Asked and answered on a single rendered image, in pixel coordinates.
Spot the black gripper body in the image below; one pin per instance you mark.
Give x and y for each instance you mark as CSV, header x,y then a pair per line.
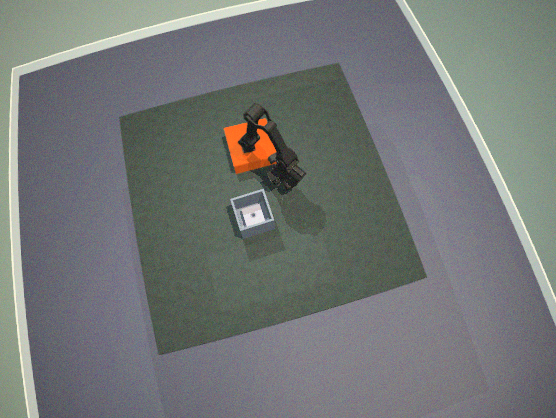
x,y
289,183

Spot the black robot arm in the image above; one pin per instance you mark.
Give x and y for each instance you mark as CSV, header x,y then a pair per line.
x,y
287,158

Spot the white square plate with hole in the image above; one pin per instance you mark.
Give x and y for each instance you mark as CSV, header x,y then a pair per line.
x,y
253,215

